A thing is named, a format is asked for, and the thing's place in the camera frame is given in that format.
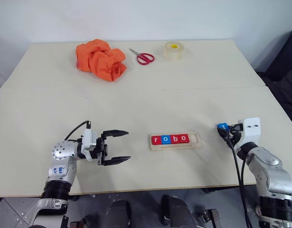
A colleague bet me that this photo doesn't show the crumpled orange cloth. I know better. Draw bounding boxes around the crumpled orange cloth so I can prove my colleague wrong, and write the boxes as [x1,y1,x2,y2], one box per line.
[75,39,127,82]

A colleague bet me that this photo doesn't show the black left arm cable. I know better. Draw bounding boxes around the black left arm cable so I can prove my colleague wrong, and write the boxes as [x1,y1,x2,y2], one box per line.
[64,120,92,141]

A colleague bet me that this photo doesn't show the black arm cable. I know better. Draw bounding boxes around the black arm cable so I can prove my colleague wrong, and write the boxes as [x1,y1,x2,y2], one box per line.
[64,120,92,141]
[225,129,253,228]

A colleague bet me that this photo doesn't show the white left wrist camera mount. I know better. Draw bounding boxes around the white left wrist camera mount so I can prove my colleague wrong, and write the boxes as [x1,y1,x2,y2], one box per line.
[81,129,98,162]

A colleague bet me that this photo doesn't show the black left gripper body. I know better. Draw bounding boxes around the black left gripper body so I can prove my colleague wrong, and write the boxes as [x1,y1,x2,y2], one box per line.
[95,132,110,167]

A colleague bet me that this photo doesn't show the clear packing tape roll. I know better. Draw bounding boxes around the clear packing tape roll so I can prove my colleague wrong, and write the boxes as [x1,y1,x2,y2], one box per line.
[163,41,186,62]

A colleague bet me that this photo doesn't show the black chair beside table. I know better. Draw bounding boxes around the black chair beside table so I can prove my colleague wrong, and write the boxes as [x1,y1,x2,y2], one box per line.
[256,30,292,126]

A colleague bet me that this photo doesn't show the red handled scissors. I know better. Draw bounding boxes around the red handled scissors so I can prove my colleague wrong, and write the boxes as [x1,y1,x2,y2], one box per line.
[129,48,155,65]

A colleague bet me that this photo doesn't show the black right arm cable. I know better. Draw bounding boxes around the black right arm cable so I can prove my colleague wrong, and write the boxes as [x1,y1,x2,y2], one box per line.
[225,129,253,228]

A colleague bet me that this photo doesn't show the black metal stand foot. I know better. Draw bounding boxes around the black metal stand foot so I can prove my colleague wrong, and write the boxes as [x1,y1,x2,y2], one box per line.
[199,209,220,228]

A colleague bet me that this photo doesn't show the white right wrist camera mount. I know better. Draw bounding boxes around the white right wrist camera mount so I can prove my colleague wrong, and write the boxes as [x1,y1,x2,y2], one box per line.
[235,117,261,149]

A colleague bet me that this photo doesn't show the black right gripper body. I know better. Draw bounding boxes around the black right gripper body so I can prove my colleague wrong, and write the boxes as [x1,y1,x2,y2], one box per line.
[228,123,245,143]

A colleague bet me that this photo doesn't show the wooden letter tile tray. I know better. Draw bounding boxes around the wooden letter tile tray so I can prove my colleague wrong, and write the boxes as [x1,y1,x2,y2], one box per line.
[150,133,203,151]

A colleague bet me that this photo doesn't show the dark rounded shape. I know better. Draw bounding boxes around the dark rounded shape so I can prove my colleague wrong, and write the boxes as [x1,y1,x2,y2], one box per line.
[104,200,132,228]
[161,195,193,228]

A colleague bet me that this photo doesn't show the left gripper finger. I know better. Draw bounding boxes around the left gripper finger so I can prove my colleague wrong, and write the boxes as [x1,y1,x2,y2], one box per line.
[102,156,132,166]
[102,129,130,140]

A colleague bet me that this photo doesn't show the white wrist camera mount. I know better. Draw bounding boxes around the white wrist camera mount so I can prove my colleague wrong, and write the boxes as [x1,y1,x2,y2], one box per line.
[235,117,261,149]
[81,129,98,162]

